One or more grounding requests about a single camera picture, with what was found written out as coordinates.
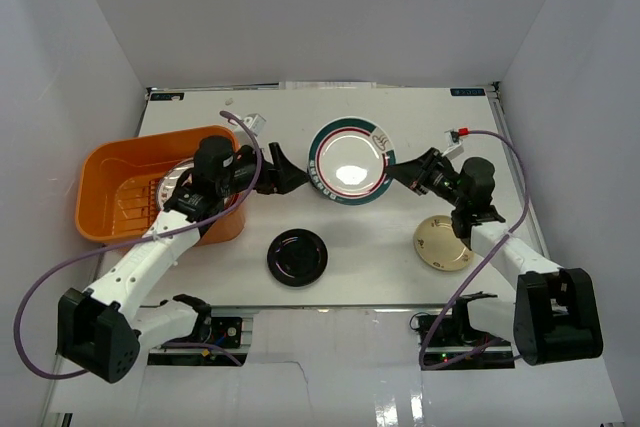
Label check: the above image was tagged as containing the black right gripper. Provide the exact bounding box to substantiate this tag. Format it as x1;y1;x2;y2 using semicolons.
385;148;468;209

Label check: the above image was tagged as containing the white plate green rim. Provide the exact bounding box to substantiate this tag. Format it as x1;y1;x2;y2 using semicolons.
307;117;396;206

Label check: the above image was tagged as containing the beige plate with calligraphy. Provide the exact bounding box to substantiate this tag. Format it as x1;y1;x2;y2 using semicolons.
413;215;474;272

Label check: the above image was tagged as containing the black plate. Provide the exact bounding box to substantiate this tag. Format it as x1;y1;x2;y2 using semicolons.
267;229;329;288

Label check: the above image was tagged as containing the orange sunburst patterned plate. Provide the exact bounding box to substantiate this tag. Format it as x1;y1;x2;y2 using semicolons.
156;154;239;222

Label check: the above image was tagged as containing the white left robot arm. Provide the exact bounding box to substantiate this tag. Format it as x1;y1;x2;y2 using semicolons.
57;136;309;383

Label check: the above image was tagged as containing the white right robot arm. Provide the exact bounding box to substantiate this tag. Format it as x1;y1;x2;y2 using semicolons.
385;148;604;366

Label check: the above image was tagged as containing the orange plastic bin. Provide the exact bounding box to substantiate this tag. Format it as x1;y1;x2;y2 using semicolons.
75;125;240;244

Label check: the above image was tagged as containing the right blue table label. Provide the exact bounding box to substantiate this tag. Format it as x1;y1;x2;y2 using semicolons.
450;88;486;97

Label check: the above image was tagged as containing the blue table label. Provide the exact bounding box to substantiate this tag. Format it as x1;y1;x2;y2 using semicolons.
450;88;486;97
149;92;184;102

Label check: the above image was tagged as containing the left blue table label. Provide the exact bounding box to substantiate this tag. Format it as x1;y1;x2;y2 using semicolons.
149;92;184;102

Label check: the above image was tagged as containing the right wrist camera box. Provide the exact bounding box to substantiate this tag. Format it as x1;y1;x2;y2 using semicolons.
442;128;469;159

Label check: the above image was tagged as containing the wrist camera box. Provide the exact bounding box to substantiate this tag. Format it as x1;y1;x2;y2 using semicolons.
243;113;266;136
442;128;469;159

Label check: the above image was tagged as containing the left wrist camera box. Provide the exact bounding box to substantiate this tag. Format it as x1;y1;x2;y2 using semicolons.
243;113;266;136

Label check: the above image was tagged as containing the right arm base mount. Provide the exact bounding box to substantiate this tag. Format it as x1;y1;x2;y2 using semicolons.
424;292;519;371

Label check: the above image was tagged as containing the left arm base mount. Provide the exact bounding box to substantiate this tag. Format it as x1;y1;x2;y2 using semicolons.
147;294;247;367

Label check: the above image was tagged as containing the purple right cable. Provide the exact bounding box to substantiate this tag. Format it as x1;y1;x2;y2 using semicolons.
418;127;530;371

